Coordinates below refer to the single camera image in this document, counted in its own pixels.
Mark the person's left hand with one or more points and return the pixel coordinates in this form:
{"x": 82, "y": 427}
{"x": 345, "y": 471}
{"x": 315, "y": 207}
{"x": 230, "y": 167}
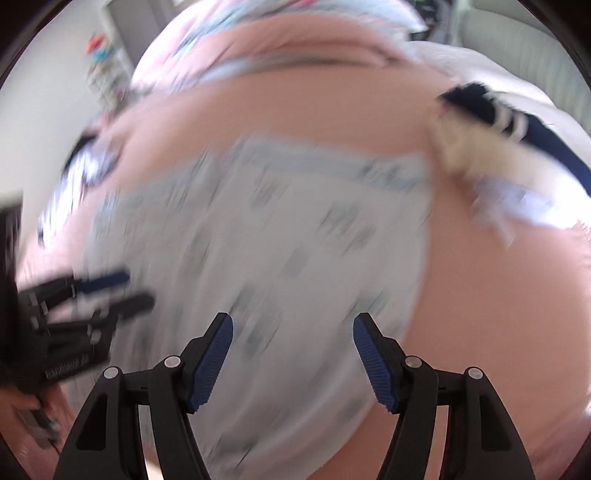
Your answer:
{"x": 25, "y": 405}

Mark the light blue satin garment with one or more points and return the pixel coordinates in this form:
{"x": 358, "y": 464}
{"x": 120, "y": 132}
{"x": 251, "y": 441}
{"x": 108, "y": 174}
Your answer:
{"x": 87, "y": 166}

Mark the pale pink pillow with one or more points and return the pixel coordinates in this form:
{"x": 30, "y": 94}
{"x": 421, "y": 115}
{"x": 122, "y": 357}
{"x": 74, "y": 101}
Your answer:
{"x": 461, "y": 64}

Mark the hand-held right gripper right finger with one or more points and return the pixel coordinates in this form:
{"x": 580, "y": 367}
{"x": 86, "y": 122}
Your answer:
{"x": 371, "y": 364}

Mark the white shelf rack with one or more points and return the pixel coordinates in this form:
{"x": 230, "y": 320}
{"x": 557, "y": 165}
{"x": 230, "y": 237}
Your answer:
{"x": 108, "y": 78}

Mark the red and blue plush toy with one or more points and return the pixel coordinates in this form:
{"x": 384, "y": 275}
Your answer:
{"x": 97, "y": 46}

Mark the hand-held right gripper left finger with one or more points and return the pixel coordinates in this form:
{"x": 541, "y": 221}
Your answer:
{"x": 212, "y": 364}

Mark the cat-print pyjama top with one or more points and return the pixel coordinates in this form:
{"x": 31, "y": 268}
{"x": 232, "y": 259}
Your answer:
{"x": 277, "y": 254}

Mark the pink sheet bed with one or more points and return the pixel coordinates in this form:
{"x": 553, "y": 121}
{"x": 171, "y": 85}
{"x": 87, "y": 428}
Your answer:
{"x": 485, "y": 300}

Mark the cream folded garment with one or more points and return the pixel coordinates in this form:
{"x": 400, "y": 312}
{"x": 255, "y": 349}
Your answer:
{"x": 485, "y": 157}

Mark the grey-green padded headboard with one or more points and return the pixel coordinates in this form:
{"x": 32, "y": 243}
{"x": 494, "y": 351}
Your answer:
{"x": 521, "y": 50}

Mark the pink checkered folded duvet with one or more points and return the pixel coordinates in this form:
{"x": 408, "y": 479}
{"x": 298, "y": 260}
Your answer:
{"x": 300, "y": 41}

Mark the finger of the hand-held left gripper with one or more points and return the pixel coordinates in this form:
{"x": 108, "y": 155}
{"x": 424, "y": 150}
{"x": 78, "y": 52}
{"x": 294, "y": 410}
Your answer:
{"x": 129, "y": 304}
{"x": 101, "y": 280}

